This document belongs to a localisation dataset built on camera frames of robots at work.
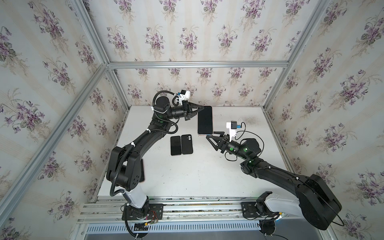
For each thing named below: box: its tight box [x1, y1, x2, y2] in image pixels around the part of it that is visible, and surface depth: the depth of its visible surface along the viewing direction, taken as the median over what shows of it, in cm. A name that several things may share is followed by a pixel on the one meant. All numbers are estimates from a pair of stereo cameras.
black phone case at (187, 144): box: [181, 134, 194, 155], surface depth 100 cm
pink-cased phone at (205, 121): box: [197, 105, 214, 136], surface depth 69 cm
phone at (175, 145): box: [170, 135, 182, 156], surface depth 100 cm
